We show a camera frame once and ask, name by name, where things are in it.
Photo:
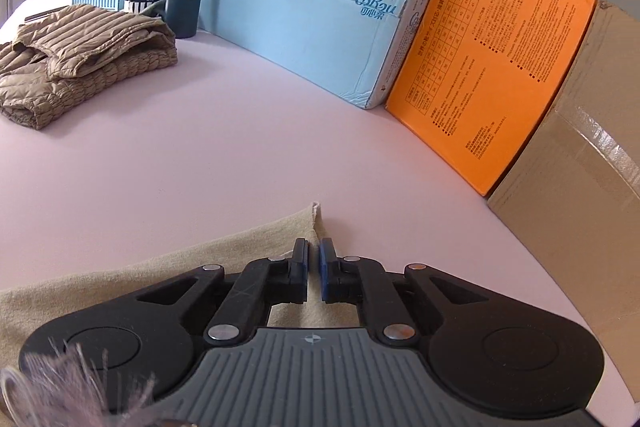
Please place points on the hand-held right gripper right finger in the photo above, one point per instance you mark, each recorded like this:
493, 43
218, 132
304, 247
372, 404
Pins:
327, 268

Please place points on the large light blue carton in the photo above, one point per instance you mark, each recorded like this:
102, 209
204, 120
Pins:
310, 32

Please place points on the brown cardboard box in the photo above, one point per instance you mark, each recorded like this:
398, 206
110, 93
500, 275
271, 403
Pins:
590, 207

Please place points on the beige knit top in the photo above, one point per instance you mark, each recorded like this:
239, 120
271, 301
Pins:
150, 267

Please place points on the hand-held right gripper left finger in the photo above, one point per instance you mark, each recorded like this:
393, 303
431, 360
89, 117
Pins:
300, 264

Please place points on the orange printed box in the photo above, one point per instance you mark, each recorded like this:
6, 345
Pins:
490, 72

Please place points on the brown quilted puffer jacket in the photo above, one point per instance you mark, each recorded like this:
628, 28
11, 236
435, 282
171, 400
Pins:
90, 52

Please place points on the fuzzy grey sleeve cuff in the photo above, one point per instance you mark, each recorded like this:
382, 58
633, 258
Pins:
65, 387

